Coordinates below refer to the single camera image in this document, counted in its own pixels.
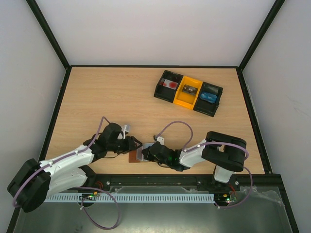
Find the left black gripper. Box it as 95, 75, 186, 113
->
107, 136, 142, 154

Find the brown leather card holder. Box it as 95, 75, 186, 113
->
128, 143, 154, 163

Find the blue credit card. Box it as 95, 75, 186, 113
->
200, 91, 217, 104

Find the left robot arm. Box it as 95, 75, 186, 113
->
7, 123, 142, 213

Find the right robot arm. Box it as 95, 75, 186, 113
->
142, 131, 249, 190

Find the red white card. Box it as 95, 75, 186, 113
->
160, 79, 178, 90

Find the black bin right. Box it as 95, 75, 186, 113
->
193, 82, 223, 117

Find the black bin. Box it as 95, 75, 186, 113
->
193, 82, 223, 117
154, 70, 183, 103

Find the yellow bin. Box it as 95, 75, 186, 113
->
173, 76, 203, 110

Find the black bin left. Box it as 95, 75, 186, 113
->
154, 70, 183, 103

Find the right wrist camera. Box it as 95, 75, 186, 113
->
154, 135, 165, 145

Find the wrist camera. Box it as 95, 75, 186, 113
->
120, 124, 131, 139
154, 135, 165, 145

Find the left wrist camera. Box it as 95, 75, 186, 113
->
120, 124, 131, 139

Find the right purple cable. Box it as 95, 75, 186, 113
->
155, 120, 253, 212

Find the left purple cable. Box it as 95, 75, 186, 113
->
12, 116, 123, 208

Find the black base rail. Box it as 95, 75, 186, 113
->
94, 174, 217, 192

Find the purple cable loop front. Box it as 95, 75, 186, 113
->
79, 187, 121, 230

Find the blue slotted cable duct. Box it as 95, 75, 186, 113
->
45, 193, 214, 203

